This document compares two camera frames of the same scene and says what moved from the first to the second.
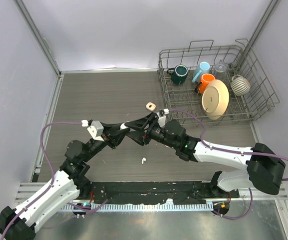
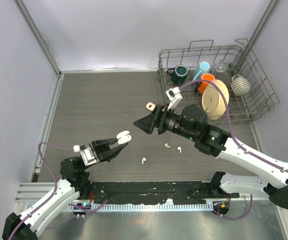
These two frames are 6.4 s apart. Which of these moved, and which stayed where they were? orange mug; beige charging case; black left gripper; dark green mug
Moved: black left gripper
Stayed: orange mug; dark green mug; beige charging case
